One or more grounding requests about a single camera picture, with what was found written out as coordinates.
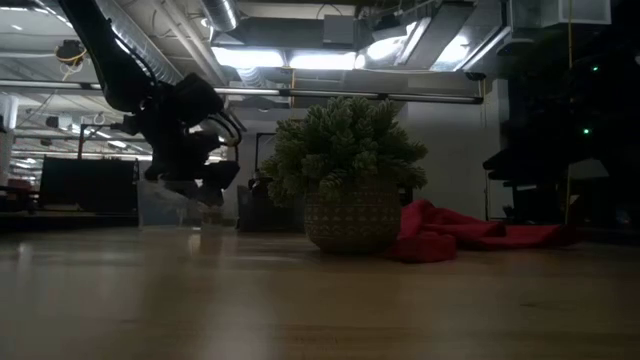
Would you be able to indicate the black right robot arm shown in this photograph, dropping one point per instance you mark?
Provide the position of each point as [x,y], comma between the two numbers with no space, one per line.
[550,150]

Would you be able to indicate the red cloth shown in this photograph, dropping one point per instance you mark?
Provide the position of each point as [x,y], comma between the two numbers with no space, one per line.
[450,230]

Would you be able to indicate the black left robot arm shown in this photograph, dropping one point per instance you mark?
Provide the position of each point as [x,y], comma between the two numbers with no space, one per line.
[115,65]

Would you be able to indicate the clear plastic bin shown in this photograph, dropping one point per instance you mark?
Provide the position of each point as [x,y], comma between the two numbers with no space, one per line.
[160,212]

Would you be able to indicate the round silver duct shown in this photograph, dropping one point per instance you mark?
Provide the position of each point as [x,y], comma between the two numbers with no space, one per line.
[220,14]

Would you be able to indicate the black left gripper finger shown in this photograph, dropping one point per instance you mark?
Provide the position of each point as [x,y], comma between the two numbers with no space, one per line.
[220,182]
[182,188]

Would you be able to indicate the white ceiling box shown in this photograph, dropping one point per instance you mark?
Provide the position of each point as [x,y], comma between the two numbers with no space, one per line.
[560,12]

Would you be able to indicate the silver ceiling duct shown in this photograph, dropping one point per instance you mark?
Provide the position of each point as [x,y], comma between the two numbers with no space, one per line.
[145,50]

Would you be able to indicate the potted artificial succulent plant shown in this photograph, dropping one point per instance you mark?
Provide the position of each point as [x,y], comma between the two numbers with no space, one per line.
[350,150]

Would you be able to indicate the ceiling light panel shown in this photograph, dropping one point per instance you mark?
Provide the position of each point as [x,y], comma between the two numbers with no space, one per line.
[280,59]

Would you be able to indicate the silver overhead frame bar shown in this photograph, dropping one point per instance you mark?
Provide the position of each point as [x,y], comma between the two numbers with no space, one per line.
[325,93]

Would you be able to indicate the grey ceiling junction box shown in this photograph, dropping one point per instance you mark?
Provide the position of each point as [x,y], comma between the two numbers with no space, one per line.
[339,29]

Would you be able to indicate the black monitor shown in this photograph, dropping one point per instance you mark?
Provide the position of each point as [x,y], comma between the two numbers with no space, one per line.
[85,185]

